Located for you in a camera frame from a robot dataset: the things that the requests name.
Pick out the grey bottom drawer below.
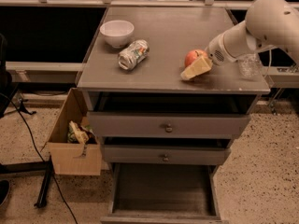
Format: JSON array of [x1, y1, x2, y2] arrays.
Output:
[[101, 163, 229, 224]]

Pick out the white ceramic bowl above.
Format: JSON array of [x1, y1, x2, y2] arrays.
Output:
[[100, 20, 135, 49]]

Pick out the snack packets in box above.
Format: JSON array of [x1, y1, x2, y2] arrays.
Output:
[[67, 121, 95, 145]]

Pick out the crushed soda can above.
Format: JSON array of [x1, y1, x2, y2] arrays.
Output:
[[118, 39, 150, 71]]

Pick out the black floor cable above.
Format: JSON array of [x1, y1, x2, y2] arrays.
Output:
[[0, 91, 79, 224]]

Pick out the grey top drawer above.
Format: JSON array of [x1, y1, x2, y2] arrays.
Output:
[[87, 112, 250, 139]]

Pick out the clear plastic water bottle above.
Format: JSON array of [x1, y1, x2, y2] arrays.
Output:
[[237, 54, 263, 78]]

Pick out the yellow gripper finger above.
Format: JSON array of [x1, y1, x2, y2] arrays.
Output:
[[180, 56, 212, 80]]

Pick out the grey drawer cabinet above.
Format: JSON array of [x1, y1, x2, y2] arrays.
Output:
[[76, 7, 271, 224]]

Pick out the grey drawer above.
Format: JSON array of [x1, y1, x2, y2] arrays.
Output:
[[102, 137, 231, 165], [101, 163, 229, 224], [87, 112, 250, 139]]

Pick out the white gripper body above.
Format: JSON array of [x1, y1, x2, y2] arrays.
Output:
[[206, 34, 236, 65]]

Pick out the red apple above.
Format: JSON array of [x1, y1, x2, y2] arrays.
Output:
[[184, 49, 207, 67]]

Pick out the black stand base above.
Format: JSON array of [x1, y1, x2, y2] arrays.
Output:
[[0, 159, 53, 209]]

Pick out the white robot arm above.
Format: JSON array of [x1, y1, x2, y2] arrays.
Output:
[[180, 0, 299, 81]]

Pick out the grey middle drawer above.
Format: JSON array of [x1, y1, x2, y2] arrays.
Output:
[[102, 137, 231, 165]]

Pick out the cardboard box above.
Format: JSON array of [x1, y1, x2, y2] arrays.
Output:
[[47, 89, 102, 175]]

